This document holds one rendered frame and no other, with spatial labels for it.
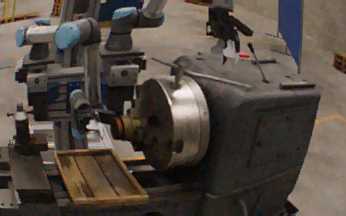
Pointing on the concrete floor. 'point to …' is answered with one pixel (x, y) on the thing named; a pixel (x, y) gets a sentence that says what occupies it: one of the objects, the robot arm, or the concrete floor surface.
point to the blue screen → (291, 28)
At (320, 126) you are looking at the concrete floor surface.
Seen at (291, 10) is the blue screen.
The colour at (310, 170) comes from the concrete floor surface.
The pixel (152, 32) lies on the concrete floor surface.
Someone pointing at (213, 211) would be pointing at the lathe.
